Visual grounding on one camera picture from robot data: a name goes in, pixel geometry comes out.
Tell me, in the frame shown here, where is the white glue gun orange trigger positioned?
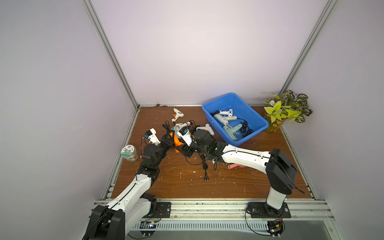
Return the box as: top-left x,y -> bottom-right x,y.
172,122 -> 191,132

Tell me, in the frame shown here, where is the large mint green glue gun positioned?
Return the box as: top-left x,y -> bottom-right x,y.
223,124 -> 243,141

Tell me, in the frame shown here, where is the large white glue gun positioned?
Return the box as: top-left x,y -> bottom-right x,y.
214,114 -> 238,126

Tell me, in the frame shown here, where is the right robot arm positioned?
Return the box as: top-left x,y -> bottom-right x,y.
176,130 -> 298,210

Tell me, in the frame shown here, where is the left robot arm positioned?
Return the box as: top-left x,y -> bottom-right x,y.
82,132 -> 176,240

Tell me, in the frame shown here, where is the small white glue gun far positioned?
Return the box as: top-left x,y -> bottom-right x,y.
172,108 -> 185,123

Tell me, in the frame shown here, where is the blue plastic storage box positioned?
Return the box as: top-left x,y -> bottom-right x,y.
202,93 -> 269,147

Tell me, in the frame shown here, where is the pink plastic scoop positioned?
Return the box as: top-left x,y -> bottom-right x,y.
228,164 -> 245,169

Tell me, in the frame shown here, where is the potted green plant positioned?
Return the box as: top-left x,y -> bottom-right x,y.
264,90 -> 313,134

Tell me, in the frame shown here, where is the black power cord with plug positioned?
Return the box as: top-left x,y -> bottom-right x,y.
200,152 -> 210,183

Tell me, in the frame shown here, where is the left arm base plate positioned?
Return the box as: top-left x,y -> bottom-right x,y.
144,202 -> 172,219

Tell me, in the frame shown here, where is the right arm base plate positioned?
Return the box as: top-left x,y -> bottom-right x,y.
245,202 -> 292,219

